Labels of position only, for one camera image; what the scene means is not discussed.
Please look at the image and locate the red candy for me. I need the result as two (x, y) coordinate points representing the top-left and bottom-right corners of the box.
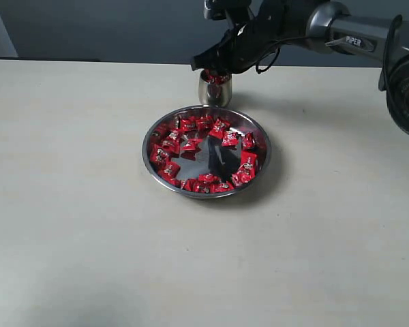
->
(231, 170), (255, 187)
(157, 161), (181, 180)
(209, 118), (230, 139)
(240, 151), (257, 173)
(149, 144), (170, 166)
(202, 69), (231, 85)
(241, 132), (256, 151)
(211, 182), (234, 193)

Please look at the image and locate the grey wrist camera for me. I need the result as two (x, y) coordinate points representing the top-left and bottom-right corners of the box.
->
(203, 0), (252, 20)

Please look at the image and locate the round stainless steel plate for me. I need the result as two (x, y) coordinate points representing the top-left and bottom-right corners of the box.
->
(142, 106), (271, 199)

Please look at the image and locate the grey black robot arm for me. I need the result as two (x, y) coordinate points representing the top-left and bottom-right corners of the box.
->
(191, 1), (409, 135)

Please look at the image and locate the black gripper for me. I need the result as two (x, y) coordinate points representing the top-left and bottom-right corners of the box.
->
(190, 1), (293, 75)

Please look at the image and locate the small stainless steel cup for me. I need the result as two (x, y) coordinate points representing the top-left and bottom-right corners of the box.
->
(198, 70), (232, 107)

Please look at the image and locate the black cable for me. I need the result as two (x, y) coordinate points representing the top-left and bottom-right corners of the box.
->
(254, 37), (311, 75)

